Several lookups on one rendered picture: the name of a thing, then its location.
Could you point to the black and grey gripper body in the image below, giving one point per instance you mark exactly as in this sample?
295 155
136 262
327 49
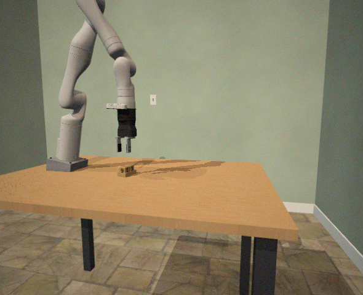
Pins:
126 115

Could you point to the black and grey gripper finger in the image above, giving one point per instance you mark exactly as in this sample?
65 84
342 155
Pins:
118 142
128 145

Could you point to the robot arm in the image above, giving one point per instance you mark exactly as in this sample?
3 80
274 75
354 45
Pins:
80 55

